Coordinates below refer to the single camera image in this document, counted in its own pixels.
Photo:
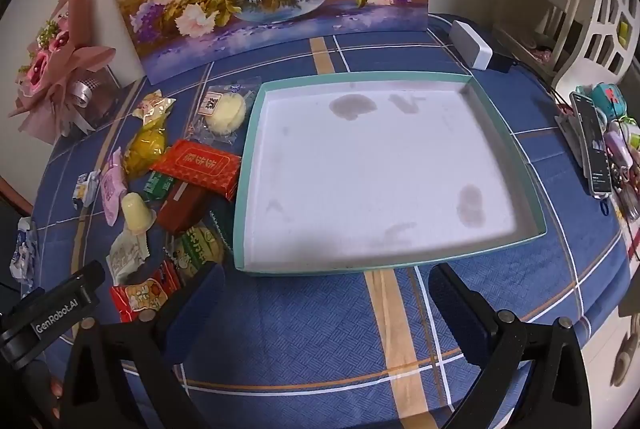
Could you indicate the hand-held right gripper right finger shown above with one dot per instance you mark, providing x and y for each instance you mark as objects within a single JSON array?
[{"x": 460, "y": 309}]

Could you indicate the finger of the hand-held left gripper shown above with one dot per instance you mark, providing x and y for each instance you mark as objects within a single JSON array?
[{"x": 90, "y": 279}]

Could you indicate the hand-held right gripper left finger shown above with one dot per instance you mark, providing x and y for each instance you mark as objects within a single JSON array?
[{"x": 200, "y": 304}]

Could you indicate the pale cream wrapper packet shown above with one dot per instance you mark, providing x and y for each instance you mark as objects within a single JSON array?
[{"x": 125, "y": 256}]

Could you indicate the red orange snack packet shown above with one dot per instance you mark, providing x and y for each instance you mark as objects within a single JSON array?
[{"x": 140, "y": 296}]

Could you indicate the green yellow cracker packet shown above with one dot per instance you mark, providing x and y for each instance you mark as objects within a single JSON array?
[{"x": 197, "y": 249}]

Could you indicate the dark green snack packet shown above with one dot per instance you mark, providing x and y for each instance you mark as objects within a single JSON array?
[{"x": 222, "y": 229}]

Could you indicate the pink purple snack packet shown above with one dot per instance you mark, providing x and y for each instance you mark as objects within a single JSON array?
[{"x": 111, "y": 189}]

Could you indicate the dark red snack packet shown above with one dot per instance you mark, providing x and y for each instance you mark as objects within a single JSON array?
[{"x": 180, "y": 209}]

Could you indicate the white green biscuit packet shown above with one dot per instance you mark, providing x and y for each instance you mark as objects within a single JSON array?
[{"x": 157, "y": 186}]

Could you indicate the red patterned snack packet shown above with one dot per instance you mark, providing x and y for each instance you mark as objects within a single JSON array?
[{"x": 197, "y": 166}]

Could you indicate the yellow snack bag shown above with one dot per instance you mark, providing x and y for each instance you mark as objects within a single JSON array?
[{"x": 142, "y": 149}]

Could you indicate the teal shallow box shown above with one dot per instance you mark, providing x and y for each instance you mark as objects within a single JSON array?
[{"x": 375, "y": 169}]

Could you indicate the clear packet round pastry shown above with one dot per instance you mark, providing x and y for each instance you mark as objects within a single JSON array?
[{"x": 227, "y": 111}]

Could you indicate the blue white snack packet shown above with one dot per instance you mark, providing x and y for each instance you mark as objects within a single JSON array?
[{"x": 22, "y": 254}]

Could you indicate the cream jelly cup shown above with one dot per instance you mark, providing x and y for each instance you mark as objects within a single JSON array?
[{"x": 136, "y": 211}]

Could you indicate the small blue white candy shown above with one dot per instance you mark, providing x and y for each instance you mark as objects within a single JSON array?
[{"x": 85, "y": 191}]

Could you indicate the blue plaid tablecloth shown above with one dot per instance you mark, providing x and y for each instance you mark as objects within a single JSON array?
[{"x": 310, "y": 334}]

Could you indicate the smartphone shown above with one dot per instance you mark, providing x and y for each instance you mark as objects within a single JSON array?
[{"x": 592, "y": 144}]

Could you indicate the pink flower bouquet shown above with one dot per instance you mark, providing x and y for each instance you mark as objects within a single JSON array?
[{"x": 55, "y": 59}]

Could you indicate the cluttered side stool items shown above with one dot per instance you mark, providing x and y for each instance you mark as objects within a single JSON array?
[{"x": 620, "y": 149}]

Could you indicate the black power adapter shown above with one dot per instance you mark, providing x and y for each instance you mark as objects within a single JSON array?
[{"x": 500, "y": 61}]

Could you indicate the white rectangular device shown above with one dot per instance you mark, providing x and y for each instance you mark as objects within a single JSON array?
[{"x": 470, "y": 44}]

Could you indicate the white lattice chair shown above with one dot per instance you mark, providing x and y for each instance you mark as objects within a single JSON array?
[{"x": 610, "y": 14}]

